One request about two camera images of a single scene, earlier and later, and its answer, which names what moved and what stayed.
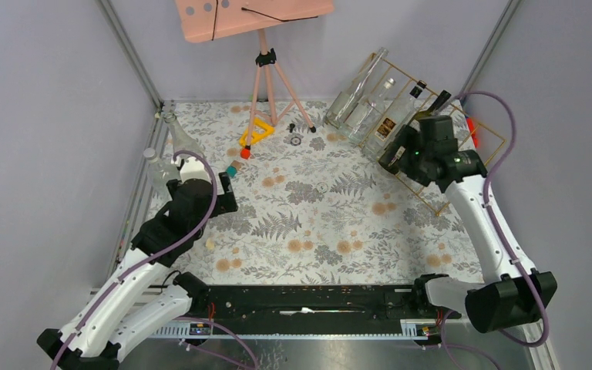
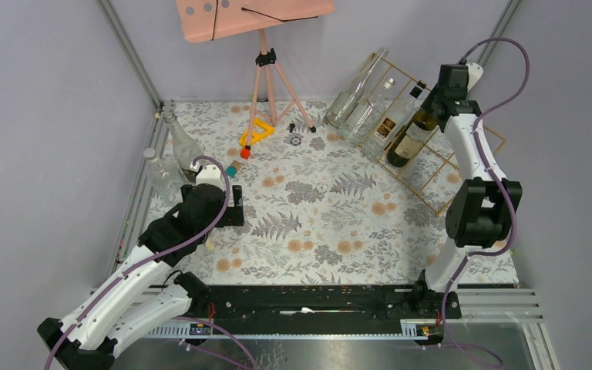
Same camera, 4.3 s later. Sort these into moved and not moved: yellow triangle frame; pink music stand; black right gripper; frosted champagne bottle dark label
Moved: black right gripper
Not moved: frosted champagne bottle dark label; pink music stand; yellow triangle frame
